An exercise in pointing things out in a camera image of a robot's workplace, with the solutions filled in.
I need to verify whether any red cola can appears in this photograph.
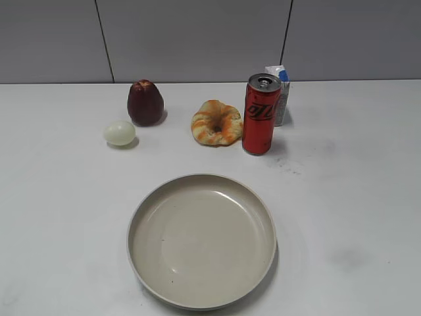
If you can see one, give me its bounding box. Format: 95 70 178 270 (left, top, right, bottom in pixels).
242 73 281 155

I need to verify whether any beige round plate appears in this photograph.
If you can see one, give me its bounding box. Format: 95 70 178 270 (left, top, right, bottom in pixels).
126 174 277 311

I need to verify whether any orange striped bread roll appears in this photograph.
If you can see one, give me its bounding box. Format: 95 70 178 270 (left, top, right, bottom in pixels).
191 99 243 146

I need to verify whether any dark red wax apple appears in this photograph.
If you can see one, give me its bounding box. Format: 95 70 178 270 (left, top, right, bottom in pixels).
127 80 164 126

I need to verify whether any white egg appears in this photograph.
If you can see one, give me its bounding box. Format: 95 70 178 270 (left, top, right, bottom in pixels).
103 121 136 146

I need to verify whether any small white milk carton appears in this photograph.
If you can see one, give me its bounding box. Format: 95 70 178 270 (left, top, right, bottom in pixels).
264 65 290 126

